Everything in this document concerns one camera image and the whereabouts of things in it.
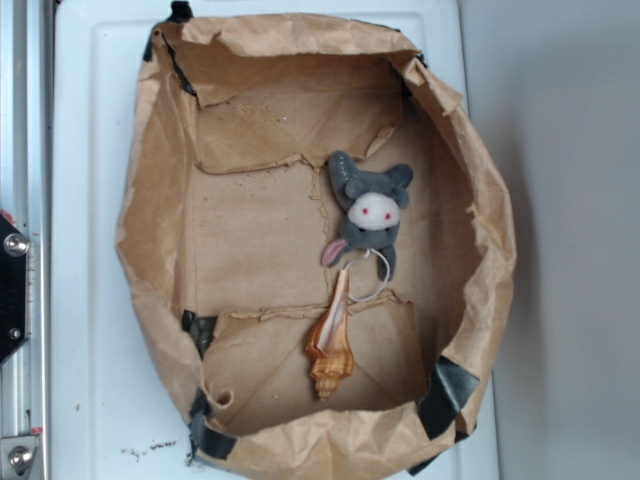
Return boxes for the orange spiral sea shell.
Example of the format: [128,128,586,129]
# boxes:
[305,270,355,401]

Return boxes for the grey plush toy animal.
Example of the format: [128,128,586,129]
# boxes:
[321,151,413,280]

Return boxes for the brown paper bag tray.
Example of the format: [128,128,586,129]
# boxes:
[117,7,516,479]

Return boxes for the white string loop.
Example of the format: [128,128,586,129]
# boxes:
[341,248,392,303]

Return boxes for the black metal bracket plate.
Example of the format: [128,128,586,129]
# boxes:
[0,209,30,365]

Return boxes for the aluminium frame rail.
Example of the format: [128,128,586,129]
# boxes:
[1,1,55,479]

